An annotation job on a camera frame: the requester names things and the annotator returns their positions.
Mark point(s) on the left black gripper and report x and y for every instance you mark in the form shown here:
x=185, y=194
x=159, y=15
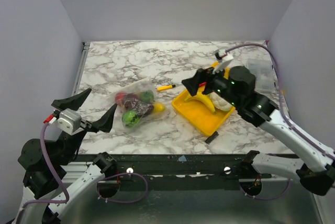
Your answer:
x=74, y=103

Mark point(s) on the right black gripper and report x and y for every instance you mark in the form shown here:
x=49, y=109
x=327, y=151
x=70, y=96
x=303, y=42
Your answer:
x=207, y=78

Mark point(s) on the red strawberry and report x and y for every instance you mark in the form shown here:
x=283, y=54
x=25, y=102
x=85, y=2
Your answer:
x=119, y=98

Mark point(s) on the yellow lemon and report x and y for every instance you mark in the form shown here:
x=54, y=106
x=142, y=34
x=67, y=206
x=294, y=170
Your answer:
x=158, y=108

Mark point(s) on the green bell pepper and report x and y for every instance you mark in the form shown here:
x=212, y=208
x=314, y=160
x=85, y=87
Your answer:
x=147, y=96

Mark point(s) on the clear zip top bag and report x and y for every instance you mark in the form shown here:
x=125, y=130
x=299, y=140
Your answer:
x=134, y=89

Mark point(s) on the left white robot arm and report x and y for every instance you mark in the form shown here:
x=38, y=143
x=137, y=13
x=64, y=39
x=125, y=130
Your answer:
x=45, y=196

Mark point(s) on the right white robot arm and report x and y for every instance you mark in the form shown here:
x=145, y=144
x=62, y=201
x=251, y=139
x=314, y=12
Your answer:
x=313, y=167

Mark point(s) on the yellow banana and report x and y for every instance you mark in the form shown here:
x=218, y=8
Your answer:
x=204, y=99

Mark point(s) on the white cauliflower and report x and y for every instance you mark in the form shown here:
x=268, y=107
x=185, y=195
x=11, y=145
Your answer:
x=219, y=102

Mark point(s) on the yellow plastic tray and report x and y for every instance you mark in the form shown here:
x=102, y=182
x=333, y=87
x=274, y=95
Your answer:
x=198, y=115

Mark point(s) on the clear plastic box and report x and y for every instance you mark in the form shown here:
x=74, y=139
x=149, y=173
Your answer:
x=262, y=70

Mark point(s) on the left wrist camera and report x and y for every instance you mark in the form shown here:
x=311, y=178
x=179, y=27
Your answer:
x=67, y=120

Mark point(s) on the yellow handled screwdriver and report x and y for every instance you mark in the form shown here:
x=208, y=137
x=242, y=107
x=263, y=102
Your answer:
x=169, y=87

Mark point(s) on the black table front rail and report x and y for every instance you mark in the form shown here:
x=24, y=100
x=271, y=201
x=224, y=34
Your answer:
x=184, y=172

